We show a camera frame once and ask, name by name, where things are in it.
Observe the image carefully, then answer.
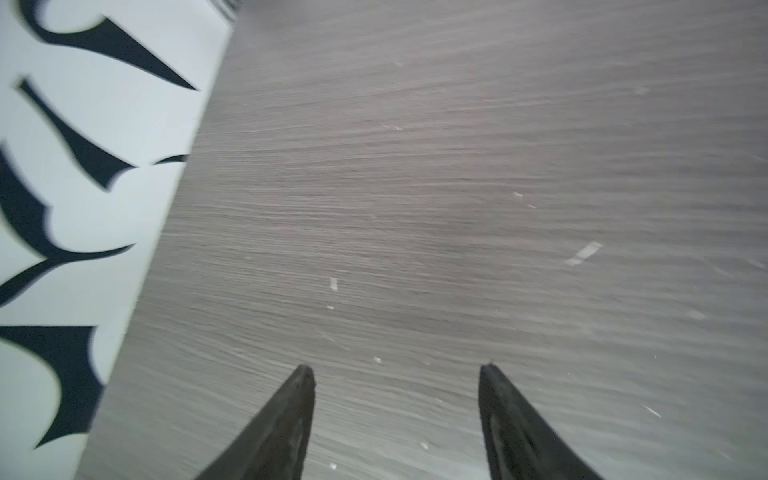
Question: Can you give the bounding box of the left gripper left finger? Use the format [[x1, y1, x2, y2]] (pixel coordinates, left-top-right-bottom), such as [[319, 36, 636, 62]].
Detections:
[[197, 364, 316, 480]]

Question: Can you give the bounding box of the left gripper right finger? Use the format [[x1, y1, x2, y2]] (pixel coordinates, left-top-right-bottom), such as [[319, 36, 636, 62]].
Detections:
[[478, 363, 601, 480]]

